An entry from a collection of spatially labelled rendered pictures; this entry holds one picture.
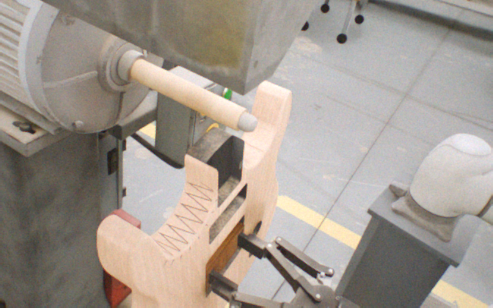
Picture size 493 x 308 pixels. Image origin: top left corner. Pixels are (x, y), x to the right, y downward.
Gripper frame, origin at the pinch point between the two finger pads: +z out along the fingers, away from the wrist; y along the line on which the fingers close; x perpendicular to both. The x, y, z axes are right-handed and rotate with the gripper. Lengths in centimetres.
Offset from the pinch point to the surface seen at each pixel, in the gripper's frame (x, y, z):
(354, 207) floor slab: -128, 130, -3
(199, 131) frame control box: -7.8, 25.9, 24.5
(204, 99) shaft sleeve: 20.5, 7.5, 9.8
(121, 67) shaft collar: 20.3, 6.3, 23.5
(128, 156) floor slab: -119, 80, 114
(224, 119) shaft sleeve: 19.5, 6.8, 6.0
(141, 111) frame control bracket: -4.0, 20.2, 35.5
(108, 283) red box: -61, 5, 41
